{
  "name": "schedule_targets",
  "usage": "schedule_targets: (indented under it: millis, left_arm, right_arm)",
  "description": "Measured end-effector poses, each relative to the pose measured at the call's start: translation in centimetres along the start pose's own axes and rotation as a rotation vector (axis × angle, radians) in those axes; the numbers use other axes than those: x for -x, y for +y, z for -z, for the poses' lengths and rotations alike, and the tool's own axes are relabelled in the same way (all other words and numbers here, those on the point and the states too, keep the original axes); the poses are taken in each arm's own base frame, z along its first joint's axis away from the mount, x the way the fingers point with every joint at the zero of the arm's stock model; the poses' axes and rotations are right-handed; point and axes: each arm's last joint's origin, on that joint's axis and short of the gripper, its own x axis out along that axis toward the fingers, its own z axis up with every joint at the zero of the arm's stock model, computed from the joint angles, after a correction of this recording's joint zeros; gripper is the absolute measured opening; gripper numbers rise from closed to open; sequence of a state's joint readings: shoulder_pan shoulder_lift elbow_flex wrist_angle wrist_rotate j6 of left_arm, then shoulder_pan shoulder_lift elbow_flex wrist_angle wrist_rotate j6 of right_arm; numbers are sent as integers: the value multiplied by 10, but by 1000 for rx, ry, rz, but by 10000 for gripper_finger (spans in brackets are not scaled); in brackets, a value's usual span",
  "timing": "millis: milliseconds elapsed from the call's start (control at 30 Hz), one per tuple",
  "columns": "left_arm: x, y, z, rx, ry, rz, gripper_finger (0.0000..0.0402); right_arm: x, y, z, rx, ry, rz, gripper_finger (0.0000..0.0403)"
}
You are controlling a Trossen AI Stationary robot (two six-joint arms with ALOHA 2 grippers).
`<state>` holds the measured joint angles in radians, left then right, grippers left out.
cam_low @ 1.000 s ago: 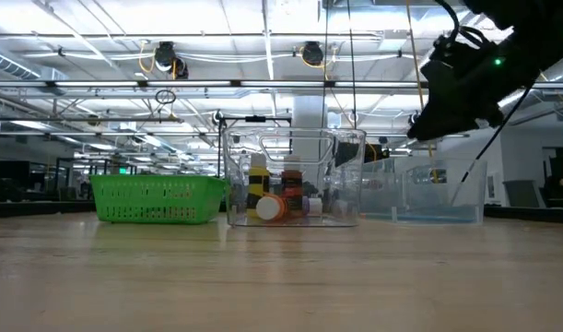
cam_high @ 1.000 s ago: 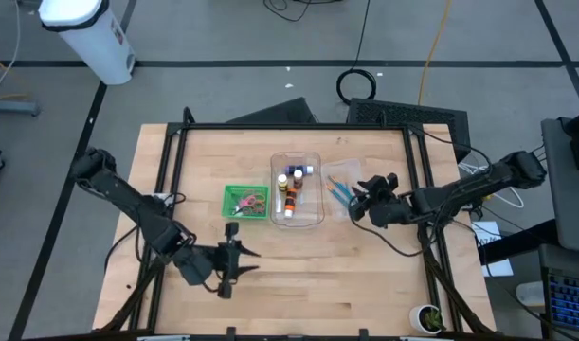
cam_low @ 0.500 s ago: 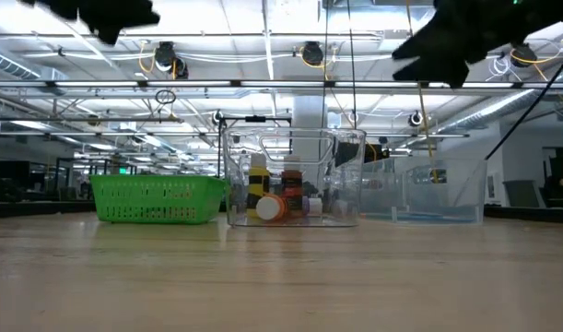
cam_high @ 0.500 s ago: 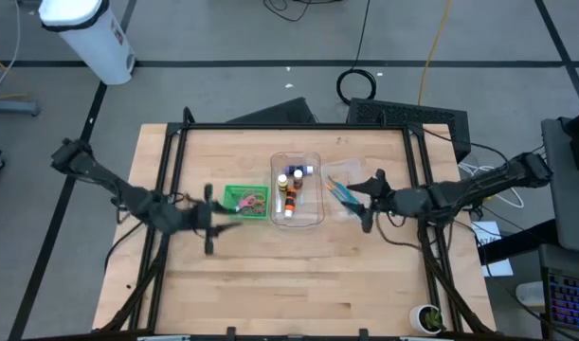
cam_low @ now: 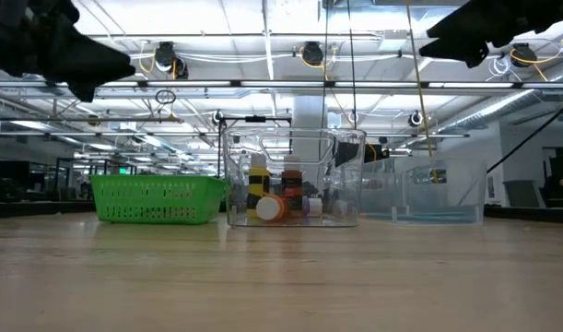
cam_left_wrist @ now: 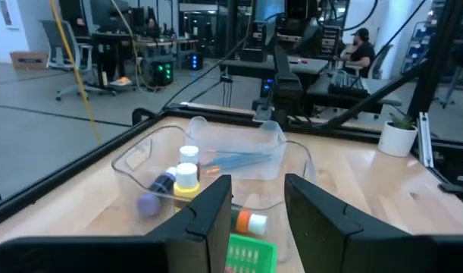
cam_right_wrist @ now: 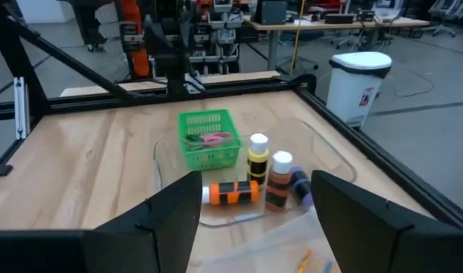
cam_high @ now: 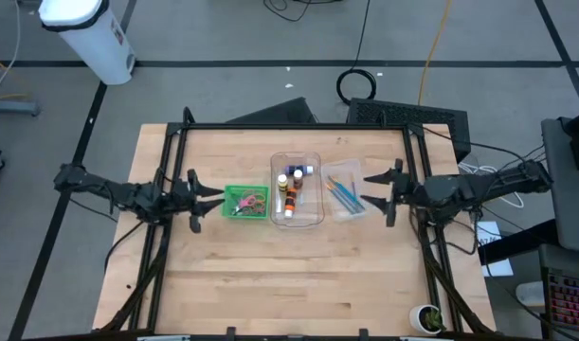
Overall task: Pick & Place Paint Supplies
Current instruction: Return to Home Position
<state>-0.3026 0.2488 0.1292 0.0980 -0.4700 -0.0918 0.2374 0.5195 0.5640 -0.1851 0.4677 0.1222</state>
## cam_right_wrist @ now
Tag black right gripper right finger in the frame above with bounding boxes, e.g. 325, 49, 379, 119
310, 169, 463, 273

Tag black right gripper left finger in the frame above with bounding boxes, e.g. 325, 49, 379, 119
0, 171, 204, 273

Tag purple paint bottle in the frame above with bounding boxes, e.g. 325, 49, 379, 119
289, 165, 315, 209

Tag orange paint bottle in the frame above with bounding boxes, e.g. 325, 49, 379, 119
200, 180, 261, 207

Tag burnt sienna paint bottle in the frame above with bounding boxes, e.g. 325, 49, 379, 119
264, 150, 294, 213

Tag pink scissors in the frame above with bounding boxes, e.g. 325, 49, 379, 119
199, 130, 233, 148

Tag yellow paint bottle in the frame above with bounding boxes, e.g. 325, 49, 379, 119
246, 132, 271, 190

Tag clear plastic bin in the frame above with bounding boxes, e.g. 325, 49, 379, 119
151, 116, 359, 229

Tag green plastic basket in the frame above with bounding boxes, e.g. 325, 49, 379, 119
177, 108, 243, 172

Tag frosted shallow plastic tray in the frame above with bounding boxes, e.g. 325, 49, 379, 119
192, 206, 344, 273

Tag white trash bin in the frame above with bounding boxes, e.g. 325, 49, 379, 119
324, 51, 393, 129

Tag orange and black machine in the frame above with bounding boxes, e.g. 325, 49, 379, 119
117, 0, 153, 80

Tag wooden desk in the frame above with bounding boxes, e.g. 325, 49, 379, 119
248, 14, 433, 73

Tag parts bin rack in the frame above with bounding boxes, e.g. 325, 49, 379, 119
189, 0, 255, 75

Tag black box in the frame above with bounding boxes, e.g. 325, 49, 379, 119
259, 0, 289, 26

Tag silver aluminium bracket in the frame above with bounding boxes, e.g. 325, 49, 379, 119
12, 76, 31, 141

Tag yellow cable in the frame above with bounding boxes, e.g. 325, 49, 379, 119
289, 0, 306, 76

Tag black metal table frame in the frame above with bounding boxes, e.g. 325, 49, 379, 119
0, 0, 463, 232

